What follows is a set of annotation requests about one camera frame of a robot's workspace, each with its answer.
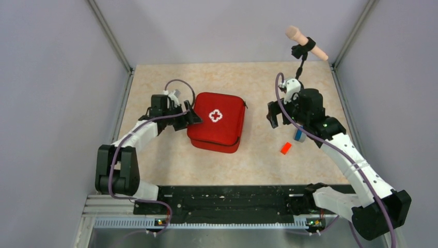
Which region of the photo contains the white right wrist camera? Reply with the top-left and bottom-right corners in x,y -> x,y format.
278,78 -> 304,104

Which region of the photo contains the blue grey box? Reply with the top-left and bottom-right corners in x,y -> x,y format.
294,129 -> 307,143

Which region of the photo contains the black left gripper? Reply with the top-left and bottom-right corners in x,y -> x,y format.
163,100 -> 202,131

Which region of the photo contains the orange small box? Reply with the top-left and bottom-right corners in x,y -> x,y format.
280,142 -> 292,155

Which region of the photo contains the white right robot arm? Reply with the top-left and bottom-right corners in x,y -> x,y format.
267,87 -> 412,247

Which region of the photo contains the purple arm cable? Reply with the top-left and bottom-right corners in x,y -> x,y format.
274,72 -> 398,248
107,79 -> 196,235

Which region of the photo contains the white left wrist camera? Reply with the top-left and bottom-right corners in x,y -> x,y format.
163,89 -> 181,107

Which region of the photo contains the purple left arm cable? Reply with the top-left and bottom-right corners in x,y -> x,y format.
107,79 -> 196,235

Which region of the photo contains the black microphone stand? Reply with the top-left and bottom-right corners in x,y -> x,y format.
291,37 -> 316,80

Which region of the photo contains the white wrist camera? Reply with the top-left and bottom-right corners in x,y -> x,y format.
278,78 -> 304,104
163,89 -> 181,107

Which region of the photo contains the beige microphone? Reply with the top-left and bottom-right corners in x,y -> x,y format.
285,26 -> 329,61

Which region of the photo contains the red black medicine kit case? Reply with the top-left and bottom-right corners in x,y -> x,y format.
187,92 -> 247,153

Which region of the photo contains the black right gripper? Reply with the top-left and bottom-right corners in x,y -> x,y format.
268,91 -> 309,128

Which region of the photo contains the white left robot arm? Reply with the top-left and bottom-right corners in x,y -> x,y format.
95,91 -> 202,214

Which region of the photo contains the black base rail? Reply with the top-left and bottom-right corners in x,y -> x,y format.
133,185 -> 331,226

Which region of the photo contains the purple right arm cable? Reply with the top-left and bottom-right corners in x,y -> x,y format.
274,72 -> 398,248

